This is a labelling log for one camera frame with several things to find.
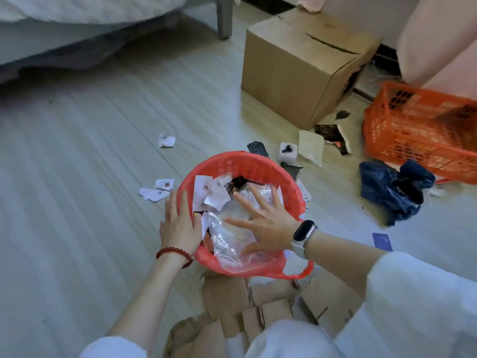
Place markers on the person's right hand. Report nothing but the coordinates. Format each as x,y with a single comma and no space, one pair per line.
274,229

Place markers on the person's left hand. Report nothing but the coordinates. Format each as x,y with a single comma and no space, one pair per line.
180,233

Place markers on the person's left thumb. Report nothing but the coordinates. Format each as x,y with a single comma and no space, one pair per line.
198,223

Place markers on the person's right little finger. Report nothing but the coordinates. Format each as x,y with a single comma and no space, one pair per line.
277,198

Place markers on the person's right thumb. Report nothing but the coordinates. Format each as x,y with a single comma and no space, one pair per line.
253,247

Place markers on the person's right middle finger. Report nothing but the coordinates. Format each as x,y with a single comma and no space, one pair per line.
246,205

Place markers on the person's left middle finger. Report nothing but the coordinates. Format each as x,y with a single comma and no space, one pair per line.
173,205

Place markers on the clear plastic bag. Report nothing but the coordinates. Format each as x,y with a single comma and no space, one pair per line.
227,242

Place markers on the red plastic waste bin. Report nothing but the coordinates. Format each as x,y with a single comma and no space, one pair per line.
253,167

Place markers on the person's left forearm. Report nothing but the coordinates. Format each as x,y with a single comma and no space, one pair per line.
149,298

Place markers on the person's right forearm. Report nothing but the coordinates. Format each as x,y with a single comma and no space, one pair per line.
343,260

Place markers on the small white paper scrap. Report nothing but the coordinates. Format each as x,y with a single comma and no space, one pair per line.
153,194
166,140
164,184

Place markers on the dark wrapper scrap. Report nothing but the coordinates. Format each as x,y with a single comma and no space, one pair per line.
236,183

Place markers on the white paper slip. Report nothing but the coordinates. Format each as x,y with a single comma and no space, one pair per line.
303,190

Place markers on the white paper scrap with stain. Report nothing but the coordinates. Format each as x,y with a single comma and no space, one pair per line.
208,192

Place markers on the white foam cube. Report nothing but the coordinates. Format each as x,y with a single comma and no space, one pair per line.
288,152

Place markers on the pile of flattened cardboard pieces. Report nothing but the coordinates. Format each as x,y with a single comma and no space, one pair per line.
231,301

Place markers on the torn brown cardboard piece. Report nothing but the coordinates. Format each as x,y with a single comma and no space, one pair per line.
311,147

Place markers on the black and white torn scrap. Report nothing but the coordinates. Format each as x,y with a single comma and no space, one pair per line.
333,136

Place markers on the person's white trousers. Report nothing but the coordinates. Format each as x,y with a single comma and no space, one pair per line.
290,341

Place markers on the purple card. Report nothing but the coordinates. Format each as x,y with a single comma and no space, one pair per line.
382,242

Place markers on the dark blue plastic bag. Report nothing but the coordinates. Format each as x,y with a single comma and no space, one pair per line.
391,190

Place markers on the brown cardboard box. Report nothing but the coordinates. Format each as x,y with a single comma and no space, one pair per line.
287,74

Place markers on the person's white left sleeve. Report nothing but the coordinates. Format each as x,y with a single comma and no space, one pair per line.
111,348

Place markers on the person's white sleeve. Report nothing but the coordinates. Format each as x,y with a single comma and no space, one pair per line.
111,348
417,309

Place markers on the orange plastic basket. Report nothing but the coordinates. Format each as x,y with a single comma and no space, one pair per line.
421,137

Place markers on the person's white right sleeve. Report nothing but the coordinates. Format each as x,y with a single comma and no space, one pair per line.
417,309

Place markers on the grey bed leg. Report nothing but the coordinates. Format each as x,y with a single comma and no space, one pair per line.
224,18

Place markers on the grey bed skirt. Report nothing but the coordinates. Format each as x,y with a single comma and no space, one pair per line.
67,42

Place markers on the white bedding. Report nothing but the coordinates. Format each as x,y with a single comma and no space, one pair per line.
85,5

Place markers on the pink curtain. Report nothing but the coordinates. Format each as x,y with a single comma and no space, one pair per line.
439,40

